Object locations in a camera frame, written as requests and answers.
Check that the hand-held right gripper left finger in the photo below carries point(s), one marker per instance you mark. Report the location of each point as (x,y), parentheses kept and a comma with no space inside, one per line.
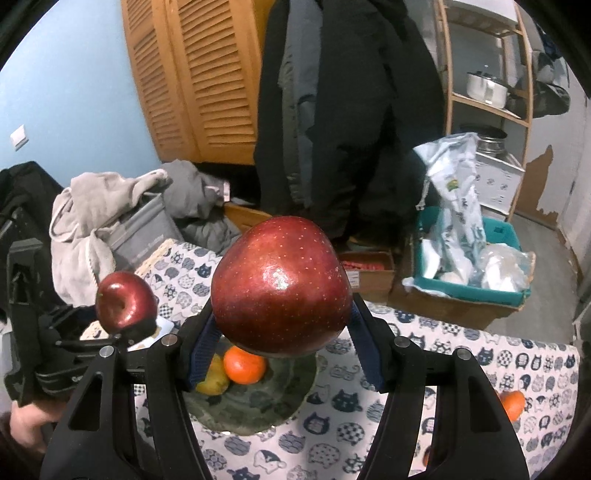
(203,360)

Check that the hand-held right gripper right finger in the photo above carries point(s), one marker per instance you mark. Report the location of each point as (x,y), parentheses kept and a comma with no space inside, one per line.
(369,350)

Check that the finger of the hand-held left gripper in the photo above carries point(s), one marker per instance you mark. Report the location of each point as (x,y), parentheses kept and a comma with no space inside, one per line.
(138,331)

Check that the orange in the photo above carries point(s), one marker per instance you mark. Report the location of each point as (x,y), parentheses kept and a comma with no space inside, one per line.
(513,405)
(244,365)

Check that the green glass bowl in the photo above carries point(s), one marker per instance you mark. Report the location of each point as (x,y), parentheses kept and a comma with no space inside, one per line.
(258,408)

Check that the dark red apple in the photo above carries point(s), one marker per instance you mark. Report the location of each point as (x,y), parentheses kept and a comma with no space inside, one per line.
(277,286)

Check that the person's left hand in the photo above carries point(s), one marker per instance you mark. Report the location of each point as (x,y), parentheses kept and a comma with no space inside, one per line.
(30,422)

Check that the white card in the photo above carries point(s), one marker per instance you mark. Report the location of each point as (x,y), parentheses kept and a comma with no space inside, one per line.
(165,327)

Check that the small cardboard box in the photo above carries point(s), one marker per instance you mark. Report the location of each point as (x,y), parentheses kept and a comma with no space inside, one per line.
(369,277)

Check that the cat print cloth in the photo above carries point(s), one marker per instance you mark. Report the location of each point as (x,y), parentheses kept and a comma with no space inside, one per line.
(351,429)

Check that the large cardboard box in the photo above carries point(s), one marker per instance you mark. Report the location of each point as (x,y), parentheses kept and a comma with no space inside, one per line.
(443,309)

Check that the grey fabric bin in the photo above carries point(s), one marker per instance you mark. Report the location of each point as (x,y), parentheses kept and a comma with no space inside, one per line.
(138,230)

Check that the grey garment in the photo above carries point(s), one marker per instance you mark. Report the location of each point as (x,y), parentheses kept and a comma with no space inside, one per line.
(194,203)

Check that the wooden drawer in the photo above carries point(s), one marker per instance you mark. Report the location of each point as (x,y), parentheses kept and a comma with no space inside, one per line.
(249,219)

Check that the clear plastic bag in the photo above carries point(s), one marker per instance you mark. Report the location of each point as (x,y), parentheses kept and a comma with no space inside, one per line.
(501,267)

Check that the black fabric chair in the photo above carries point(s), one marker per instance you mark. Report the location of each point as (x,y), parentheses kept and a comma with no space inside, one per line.
(27,198)

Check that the white rice bag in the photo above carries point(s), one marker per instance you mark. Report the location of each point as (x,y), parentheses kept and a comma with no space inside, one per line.
(455,203)

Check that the teal plastic basket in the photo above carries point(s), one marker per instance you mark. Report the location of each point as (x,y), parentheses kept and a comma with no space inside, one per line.
(503,230)

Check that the white printed drawer box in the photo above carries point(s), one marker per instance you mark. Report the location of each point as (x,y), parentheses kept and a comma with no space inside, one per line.
(501,182)

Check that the black hooded coat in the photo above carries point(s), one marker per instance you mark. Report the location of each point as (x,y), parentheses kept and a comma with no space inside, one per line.
(369,115)

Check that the steel stockpot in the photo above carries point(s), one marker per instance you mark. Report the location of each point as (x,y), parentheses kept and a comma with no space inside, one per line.
(491,143)

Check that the dark grey jacket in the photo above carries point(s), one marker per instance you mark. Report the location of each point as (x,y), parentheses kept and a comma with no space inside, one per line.
(300,115)

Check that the wooden louvered wardrobe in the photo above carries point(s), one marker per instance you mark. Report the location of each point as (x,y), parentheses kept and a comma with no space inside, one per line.
(194,83)

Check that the steel cooking pot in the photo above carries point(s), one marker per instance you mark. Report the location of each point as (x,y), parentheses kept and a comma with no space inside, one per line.
(487,90)

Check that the wooden shelf rack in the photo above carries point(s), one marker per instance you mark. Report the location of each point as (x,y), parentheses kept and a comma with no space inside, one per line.
(526,92)

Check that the olive hanging bag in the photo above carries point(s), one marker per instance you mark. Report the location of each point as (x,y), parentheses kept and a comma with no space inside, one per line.
(549,92)

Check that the white storage bin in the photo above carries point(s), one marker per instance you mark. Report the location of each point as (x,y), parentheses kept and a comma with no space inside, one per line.
(480,8)

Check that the white light switch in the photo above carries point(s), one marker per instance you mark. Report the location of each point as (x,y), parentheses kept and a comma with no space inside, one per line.
(18,137)

